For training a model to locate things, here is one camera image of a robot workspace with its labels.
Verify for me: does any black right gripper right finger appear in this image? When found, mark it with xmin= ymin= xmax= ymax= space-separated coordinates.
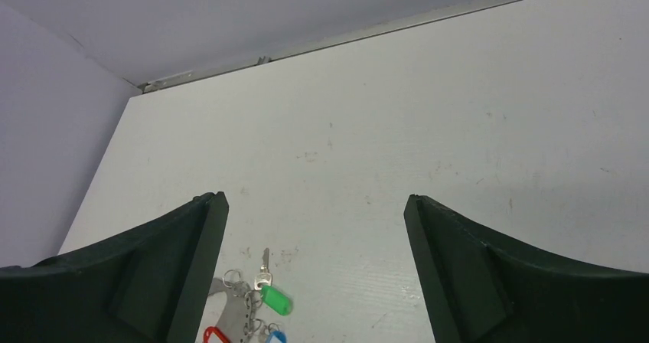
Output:
xmin=403 ymin=194 xmax=648 ymax=342

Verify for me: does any green key tag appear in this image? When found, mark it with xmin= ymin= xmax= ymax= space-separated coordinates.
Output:
xmin=260 ymin=285 xmax=293 ymax=316

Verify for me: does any metal carabiner keyring with keys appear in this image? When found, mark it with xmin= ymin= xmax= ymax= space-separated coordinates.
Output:
xmin=208 ymin=248 xmax=272 ymax=342

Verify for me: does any aluminium rear table rail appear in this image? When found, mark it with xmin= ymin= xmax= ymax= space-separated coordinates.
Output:
xmin=139 ymin=0 xmax=523 ymax=94

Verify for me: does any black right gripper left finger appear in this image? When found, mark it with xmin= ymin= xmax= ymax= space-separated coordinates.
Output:
xmin=1 ymin=192 xmax=229 ymax=342

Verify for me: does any blue key tag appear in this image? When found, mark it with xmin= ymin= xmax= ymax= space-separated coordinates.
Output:
xmin=265 ymin=330 xmax=287 ymax=343

